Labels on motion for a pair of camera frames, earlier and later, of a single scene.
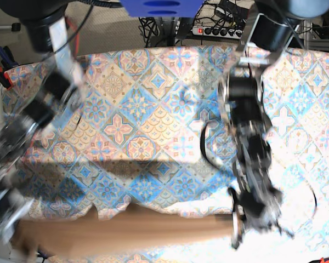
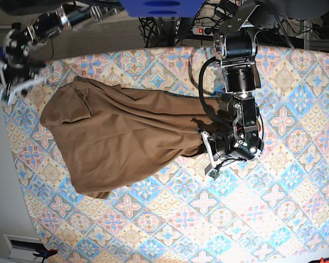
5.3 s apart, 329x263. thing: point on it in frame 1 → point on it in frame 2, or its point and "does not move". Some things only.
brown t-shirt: x=132 y=229 → x=108 y=136
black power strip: x=221 y=32 does not move
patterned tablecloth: x=130 y=132 does not move
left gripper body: x=7 y=205 → x=9 y=90
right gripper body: x=250 y=212 → x=222 y=147
